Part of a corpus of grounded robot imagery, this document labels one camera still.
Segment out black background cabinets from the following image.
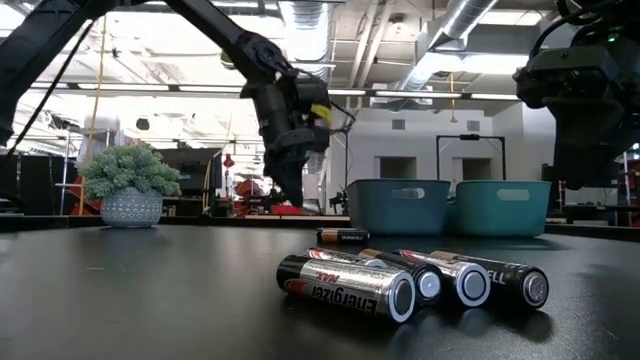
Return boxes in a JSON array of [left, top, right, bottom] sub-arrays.
[[0, 153, 81, 217]]

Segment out round silver air duct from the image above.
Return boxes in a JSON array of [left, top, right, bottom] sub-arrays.
[[397, 0, 501, 95], [278, 0, 335, 176]]

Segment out grey rectangular air duct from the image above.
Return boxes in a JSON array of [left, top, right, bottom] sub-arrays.
[[433, 22, 566, 55]]

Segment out black gantry frame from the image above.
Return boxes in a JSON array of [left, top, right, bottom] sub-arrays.
[[435, 133, 507, 183], [329, 127, 350, 194]]

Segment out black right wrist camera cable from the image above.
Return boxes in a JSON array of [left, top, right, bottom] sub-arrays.
[[528, 0, 610, 59]]

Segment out black tall cabinet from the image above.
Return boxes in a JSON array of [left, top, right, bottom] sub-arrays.
[[541, 163, 562, 207]]

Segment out yellow hanging pendant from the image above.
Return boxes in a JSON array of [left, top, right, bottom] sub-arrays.
[[448, 72, 459, 124]]

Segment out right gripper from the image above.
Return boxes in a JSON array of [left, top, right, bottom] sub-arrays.
[[541, 35, 640, 192]]

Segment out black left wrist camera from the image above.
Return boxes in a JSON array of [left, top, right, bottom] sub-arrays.
[[292, 74, 333, 154]]

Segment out blue plastic bin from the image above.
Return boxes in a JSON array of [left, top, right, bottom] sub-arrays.
[[346, 178, 452, 237]]

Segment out dark background screen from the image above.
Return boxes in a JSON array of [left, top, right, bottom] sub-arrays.
[[153, 147, 224, 199]]

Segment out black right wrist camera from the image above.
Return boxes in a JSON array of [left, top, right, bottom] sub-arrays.
[[513, 43, 607, 109]]

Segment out wooden table edge board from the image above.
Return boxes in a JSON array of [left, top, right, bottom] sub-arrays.
[[239, 214, 351, 223]]

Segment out red box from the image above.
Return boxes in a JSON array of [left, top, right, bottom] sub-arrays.
[[269, 203, 304, 217]]

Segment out black left wrist camera cable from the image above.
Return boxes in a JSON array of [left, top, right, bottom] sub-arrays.
[[328, 98, 358, 135]]

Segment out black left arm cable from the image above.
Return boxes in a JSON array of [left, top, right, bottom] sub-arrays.
[[5, 22, 97, 152]]

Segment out black copper Duracell battery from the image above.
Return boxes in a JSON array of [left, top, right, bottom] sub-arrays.
[[316, 227, 371, 247], [430, 250, 550, 311], [358, 248, 445, 307]]

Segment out red background machine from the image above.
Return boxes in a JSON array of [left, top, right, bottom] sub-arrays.
[[233, 177, 274, 219]]

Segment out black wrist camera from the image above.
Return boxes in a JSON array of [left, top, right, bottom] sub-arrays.
[[292, 74, 333, 154], [513, 43, 607, 109]]

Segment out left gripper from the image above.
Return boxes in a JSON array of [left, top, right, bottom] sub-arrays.
[[241, 69, 314, 208]]

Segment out silver Energizer battery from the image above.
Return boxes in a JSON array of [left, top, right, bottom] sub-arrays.
[[303, 246, 391, 270], [275, 254, 418, 325], [392, 249, 493, 309]]

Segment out teal plastic bin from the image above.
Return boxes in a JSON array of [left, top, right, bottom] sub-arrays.
[[446, 179, 553, 239]]

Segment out green plant in grey pot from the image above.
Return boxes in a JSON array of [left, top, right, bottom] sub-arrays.
[[78, 143, 182, 230]]

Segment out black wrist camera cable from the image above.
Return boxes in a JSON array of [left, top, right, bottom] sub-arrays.
[[328, 98, 358, 135], [528, 0, 610, 59]]

